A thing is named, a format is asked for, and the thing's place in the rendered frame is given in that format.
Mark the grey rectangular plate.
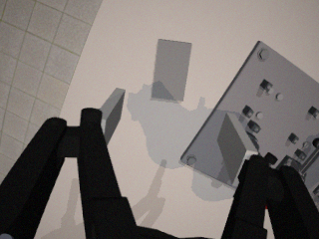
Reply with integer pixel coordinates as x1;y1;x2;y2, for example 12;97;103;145
152;39;192;102

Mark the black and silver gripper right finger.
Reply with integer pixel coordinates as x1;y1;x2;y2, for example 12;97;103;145
217;113;319;239

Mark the grey fixture plate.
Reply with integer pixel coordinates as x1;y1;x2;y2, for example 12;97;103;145
180;41;319;189

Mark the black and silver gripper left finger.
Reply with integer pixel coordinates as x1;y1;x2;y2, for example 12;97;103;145
0;88;142;239

